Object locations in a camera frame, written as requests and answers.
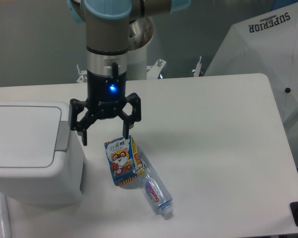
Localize clear plastic water bottle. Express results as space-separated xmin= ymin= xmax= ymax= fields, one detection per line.
xmin=138 ymin=147 xmax=173 ymax=217

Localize white metal mounting frame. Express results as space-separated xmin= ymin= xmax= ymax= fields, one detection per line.
xmin=76 ymin=56 xmax=204 ymax=83

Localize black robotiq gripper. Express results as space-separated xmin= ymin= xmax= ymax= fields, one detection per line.
xmin=70 ymin=71 xmax=142 ymax=145

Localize white trash can lid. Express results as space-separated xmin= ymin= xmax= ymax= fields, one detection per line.
xmin=0 ymin=106 xmax=62 ymax=168

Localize white trash can body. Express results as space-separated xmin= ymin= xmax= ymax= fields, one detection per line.
xmin=0 ymin=101 xmax=86 ymax=205

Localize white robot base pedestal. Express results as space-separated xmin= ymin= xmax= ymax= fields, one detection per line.
xmin=127 ymin=46 xmax=147 ymax=81

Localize colourful cartoon snack bag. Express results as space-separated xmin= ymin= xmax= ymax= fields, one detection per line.
xmin=104 ymin=136 xmax=145 ymax=186

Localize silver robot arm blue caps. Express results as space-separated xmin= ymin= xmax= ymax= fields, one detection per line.
xmin=68 ymin=0 xmax=191 ymax=145

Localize white superior umbrella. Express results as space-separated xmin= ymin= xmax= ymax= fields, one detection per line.
xmin=205 ymin=2 xmax=298 ymax=120

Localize grey trash can push button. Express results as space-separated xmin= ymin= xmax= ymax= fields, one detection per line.
xmin=55 ymin=121 xmax=71 ymax=152

